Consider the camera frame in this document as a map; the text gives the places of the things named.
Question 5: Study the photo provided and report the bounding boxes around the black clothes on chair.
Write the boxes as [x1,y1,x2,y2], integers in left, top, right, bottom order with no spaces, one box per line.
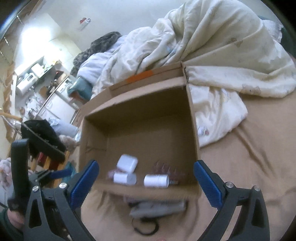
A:
[21,120,66,163]

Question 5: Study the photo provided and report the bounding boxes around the beige bed sheet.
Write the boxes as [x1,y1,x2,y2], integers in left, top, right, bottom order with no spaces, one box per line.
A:
[81,93,295,240]

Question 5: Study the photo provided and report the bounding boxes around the dark grey fuzzy blanket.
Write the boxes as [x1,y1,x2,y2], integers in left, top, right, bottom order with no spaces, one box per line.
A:
[70,31,122,77]

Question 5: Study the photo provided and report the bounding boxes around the white rectangular device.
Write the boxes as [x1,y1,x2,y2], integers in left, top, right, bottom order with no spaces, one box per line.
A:
[129,200,187,218]

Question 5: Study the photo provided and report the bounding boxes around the person's left hand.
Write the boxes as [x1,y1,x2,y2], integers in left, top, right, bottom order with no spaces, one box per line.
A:
[7,209,25,231]

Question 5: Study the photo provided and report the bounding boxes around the white bottle with red band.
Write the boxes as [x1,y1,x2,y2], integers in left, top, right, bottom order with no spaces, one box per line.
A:
[107,170,137,186]

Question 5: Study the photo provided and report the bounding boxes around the white bottle with blue label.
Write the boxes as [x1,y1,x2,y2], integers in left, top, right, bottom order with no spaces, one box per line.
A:
[144,175,170,188]

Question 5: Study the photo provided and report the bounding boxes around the teal cloth on bed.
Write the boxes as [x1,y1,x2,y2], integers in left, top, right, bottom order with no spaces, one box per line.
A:
[67,76,93,102]

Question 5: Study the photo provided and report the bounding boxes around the white earbuds case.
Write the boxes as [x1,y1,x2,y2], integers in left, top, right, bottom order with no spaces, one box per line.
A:
[116,154,138,173]

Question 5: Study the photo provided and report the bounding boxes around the translucent pink hair claw clip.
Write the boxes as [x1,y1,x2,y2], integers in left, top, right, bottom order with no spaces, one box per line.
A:
[152,161,186,185]

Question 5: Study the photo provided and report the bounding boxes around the brown cardboard box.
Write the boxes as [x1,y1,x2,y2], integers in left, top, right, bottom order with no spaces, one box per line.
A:
[74,62,200,200]

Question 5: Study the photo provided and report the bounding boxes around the cream rumpled duvet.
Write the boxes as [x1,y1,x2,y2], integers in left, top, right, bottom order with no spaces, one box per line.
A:
[78,1,295,146]

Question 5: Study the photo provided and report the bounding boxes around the white washing machine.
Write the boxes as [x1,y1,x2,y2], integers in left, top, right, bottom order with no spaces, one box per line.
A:
[16,73,38,96]

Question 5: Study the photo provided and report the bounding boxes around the black gadget with cord loop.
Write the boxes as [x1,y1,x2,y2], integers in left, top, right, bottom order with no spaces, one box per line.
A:
[131,217,159,237]

